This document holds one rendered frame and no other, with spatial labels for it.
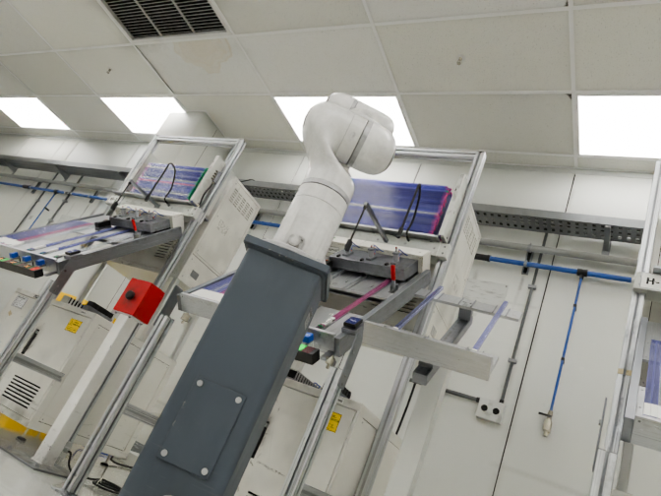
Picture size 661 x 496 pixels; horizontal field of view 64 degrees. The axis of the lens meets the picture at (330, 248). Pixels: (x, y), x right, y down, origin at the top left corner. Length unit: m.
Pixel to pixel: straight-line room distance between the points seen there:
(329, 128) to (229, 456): 0.72
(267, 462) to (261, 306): 0.99
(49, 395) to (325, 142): 1.95
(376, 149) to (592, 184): 3.08
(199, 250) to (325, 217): 2.04
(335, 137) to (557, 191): 3.07
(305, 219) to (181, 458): 0.52
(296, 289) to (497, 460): 2.52
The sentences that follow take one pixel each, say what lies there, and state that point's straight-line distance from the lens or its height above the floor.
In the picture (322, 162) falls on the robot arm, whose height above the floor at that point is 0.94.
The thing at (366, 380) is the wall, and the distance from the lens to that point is 3.73.
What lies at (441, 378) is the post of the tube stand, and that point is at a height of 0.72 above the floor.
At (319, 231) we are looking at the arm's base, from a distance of 1.13.
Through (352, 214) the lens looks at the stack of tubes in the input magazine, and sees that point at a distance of 2.45.
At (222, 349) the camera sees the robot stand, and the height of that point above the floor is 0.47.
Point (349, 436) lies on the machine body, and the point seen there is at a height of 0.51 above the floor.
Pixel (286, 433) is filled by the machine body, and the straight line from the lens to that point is 1.94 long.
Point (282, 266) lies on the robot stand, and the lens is 1.06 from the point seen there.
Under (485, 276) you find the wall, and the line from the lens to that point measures 3.85.
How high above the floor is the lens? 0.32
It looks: 23 degrees up
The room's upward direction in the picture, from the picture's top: 24 degrees clockwise
